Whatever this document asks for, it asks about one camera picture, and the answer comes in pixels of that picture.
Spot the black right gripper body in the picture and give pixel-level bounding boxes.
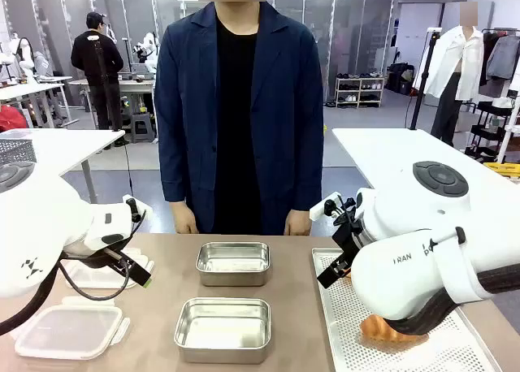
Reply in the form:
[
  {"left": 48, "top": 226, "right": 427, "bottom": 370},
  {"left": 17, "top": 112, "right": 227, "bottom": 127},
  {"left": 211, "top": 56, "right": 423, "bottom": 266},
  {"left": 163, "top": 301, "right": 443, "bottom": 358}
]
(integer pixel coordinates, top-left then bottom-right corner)
[{"left": 331, "top": 208, "right": 370, "bottom": 261}]

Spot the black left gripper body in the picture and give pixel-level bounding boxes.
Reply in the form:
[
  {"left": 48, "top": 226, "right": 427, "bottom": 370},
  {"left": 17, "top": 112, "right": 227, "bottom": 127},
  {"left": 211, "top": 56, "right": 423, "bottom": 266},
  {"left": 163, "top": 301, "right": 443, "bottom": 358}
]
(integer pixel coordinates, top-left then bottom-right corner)
[{"left": 60, "top": 246, "right": 136, "bottom": 275}]

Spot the clear plastic lidded container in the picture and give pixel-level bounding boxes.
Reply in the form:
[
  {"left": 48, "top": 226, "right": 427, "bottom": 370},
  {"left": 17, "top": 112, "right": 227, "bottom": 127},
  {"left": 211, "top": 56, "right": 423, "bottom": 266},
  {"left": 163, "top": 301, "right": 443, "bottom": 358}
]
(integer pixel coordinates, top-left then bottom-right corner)
[{"left": 14, "top": 296, "right": 132, "bottom": 361}]

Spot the person's left forearm navy sleeve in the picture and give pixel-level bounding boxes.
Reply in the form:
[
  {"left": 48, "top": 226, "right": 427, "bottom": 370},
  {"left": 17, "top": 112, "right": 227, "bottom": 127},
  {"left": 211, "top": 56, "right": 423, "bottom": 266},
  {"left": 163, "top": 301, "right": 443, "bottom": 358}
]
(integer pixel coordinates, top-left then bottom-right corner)
[{"left": 288, "top": 136, "right": 325, "bottom": 213}]

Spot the person's right forearm navy sleeve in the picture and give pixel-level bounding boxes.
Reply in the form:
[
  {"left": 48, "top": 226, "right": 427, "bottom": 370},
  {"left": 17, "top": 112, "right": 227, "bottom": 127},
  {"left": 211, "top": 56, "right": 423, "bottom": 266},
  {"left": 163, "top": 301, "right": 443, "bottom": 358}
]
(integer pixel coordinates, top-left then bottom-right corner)
[{"left": 158, "top": 136, "right": 194, "bottom": 205}]

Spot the rectangular steel container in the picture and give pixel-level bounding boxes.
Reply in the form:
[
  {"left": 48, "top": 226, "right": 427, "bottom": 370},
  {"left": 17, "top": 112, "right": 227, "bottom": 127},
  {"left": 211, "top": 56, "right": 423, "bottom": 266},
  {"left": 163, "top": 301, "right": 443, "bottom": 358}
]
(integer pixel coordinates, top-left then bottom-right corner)
[
  {"left": 173, "top": 296, "right": 272, "bottom": 366},
  {"left": 195, "top": 241, "right": 271, "bottom": 288}
]

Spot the person's left hand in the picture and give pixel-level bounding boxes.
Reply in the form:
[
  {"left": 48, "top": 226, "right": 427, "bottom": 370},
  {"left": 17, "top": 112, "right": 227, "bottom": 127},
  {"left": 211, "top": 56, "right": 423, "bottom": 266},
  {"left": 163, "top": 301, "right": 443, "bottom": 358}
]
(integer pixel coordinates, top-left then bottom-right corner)
[{"left": 283, "top": 209, "right": 313, "bottom": 237}]

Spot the person's right hand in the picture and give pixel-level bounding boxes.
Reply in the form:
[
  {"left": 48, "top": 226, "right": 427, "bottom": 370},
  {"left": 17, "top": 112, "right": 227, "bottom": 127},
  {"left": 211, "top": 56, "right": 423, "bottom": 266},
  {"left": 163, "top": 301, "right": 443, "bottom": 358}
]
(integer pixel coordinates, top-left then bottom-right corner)
[{"left": 170, "top": 201, "right": 200, "bottom": 235}]

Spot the clear plastic clip lid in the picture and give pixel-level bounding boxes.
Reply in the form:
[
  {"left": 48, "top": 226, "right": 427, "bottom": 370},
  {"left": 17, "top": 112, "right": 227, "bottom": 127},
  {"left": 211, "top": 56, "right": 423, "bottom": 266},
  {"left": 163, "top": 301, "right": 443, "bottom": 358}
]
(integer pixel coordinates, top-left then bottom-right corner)
[{"left": 60, "top": 246, "right": 156, "bottom": 290}]

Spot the perforated metal baking tray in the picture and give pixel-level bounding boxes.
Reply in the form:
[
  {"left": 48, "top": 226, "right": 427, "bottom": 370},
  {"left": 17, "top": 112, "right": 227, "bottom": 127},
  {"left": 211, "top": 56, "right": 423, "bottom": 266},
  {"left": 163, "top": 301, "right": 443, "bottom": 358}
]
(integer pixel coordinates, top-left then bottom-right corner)
[{"left": 311, "top": 247, "right": 504, "bottom": 372}]

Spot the white table with T-legs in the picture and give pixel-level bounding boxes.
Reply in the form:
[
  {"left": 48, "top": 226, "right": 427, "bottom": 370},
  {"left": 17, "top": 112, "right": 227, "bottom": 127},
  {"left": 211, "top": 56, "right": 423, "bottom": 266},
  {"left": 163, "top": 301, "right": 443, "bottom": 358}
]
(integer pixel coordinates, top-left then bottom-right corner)
[{"left": 0, "top": 127, "right": 127, "bottom": 205}]

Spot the grey mesh basket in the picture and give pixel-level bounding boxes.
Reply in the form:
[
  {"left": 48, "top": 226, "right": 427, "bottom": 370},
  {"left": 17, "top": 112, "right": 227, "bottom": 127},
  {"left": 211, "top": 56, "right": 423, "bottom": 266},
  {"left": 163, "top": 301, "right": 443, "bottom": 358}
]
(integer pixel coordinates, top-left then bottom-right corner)
[{"left": 0, "top": 138, "right": 37, "bottom": 167}]

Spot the small grey stool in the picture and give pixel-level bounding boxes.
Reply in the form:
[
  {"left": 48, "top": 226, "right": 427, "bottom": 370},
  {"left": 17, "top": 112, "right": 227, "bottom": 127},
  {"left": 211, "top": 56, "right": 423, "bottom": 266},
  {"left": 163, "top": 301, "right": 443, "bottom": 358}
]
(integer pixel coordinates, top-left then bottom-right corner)
[{"left": 129, "top": 113, "right": 158, "bottom": 145}]

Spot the white shoe rack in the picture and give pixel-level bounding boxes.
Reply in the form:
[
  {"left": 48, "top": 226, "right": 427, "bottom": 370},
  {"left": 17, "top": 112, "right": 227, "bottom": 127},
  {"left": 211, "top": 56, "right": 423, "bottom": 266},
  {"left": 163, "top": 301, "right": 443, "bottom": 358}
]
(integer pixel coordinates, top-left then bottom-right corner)
[{"left": 334, "top": 75, "right": 386, "bottom": 110}]

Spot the person torso navy jacket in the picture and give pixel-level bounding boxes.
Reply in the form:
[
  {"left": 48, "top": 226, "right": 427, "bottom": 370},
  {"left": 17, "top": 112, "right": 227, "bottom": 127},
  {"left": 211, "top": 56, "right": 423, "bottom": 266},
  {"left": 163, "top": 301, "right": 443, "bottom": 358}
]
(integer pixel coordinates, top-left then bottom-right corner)
[{"left": 154, "top": 0, "right": 325, "bottom": 236}]

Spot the red bag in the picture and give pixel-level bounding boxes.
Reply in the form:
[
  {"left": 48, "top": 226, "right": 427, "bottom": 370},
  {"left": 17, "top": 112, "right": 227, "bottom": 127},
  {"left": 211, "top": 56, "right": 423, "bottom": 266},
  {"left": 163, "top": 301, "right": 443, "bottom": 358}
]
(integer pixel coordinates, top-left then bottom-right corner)
[{"left": 0, "top": 105, "right": 30, "bottom": 133}]

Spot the black tripod pole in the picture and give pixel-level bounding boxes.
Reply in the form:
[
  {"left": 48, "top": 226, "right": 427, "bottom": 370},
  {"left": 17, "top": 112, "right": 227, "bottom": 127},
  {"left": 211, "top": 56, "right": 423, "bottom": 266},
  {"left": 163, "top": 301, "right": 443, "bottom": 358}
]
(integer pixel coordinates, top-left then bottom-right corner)
[{"left": 409, "top": 27, "right": 443, "bottom": 132}]

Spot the black bags pile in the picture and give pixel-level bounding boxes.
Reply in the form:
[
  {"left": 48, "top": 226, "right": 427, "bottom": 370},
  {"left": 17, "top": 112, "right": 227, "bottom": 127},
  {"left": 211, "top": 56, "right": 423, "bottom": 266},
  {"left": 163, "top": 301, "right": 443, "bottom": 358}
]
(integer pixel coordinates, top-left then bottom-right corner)
[{"left": 384, "top": 62, "right": 416, "bottom": 96}]

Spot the yellow flat item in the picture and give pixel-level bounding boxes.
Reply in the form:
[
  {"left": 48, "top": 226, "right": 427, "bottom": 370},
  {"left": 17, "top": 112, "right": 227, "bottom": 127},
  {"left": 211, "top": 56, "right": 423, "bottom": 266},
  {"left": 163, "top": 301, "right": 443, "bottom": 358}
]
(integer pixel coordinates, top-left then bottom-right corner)
[{"left": 482, "top": 162, "right": 520, "bottom": 183}]

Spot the black trolley cart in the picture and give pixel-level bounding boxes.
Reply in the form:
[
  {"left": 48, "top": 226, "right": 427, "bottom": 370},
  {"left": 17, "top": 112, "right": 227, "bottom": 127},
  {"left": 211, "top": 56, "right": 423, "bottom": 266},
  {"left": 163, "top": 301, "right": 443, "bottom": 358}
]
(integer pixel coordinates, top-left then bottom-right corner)
[{"left": 464, "top": 98, "right": 520, "bottom": 162}]

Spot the white background workbench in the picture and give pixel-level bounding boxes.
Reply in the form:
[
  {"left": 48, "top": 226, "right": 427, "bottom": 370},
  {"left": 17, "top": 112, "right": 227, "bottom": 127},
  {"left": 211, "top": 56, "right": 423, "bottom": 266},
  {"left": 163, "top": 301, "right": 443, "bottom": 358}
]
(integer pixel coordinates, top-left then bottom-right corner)
[{"left": 0, "top": 74, "right": 75, "bottom": 130}]

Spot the man in black clothes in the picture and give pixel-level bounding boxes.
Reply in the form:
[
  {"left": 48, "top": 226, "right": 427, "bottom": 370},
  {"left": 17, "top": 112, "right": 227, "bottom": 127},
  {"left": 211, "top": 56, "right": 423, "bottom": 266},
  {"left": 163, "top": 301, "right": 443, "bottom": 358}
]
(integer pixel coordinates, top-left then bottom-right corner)
[{"left": 70, "top": 11, "right": 130, "bottom": 148}]

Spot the person in white shirt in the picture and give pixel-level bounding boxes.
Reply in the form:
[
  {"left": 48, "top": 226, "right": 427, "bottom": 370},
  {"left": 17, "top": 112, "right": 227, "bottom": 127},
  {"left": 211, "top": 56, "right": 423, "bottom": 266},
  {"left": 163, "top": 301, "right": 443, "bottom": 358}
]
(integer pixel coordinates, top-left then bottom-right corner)
[{"left": 422, "top": 1, "right": 488, "bottom": 148}]

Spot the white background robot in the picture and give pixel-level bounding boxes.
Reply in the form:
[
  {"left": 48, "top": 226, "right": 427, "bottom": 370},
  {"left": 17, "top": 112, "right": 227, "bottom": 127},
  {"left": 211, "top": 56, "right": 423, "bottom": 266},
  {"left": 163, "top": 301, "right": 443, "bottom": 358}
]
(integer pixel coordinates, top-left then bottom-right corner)
[{"left": 132, "top": 32, "right": 160, "bottom": 75}]

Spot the clothes rack with garments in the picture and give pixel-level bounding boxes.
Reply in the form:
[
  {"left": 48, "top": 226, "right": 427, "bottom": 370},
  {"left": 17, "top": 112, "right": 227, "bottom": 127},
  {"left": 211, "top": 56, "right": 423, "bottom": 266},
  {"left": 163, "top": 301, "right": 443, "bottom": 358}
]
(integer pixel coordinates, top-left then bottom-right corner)
[{"left": 479, "top": 28, "right": 520, "bottom": 93}]

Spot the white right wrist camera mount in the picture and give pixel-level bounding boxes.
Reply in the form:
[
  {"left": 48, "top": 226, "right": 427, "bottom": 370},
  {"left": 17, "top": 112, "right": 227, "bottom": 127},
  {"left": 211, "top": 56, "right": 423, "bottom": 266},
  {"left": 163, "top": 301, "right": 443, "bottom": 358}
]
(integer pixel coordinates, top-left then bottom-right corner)
[{"left": 309, "top": 192, "right": 346, "bottom": 223}]

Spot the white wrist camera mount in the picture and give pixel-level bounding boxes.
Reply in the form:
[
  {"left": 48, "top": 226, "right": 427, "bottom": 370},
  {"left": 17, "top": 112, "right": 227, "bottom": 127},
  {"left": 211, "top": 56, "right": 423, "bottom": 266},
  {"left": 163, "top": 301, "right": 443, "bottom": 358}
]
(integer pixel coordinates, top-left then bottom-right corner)
[
  {"left": 309, "top": 192, "right": 346, "bottom": 223},
  {"left": 121, "top": 193, "right": 154, "bottom": 224}
]

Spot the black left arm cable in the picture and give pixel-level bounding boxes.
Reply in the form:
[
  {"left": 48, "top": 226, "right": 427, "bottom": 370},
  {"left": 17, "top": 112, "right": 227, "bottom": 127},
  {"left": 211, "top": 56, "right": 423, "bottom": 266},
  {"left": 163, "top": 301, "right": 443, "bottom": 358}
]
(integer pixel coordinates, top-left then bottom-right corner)
[{"left": 0, "top": 209, "right": 147, "bottom": 337}]

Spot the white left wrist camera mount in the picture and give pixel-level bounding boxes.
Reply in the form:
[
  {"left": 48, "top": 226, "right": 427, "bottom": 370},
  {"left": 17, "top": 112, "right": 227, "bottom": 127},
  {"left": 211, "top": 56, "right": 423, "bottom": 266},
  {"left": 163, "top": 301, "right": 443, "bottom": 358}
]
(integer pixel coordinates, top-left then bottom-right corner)
[{"left": 121, "top": 193, "right": 154, "bottom": 224}]

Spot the black right arm cable sleeve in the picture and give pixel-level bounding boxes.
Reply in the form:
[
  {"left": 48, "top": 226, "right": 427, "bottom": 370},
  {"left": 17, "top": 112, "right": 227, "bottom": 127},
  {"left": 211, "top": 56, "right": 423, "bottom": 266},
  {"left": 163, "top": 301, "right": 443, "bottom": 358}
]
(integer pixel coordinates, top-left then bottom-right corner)
[{"left": 388, "top": 266, "right": 520, "bottom": 337}]

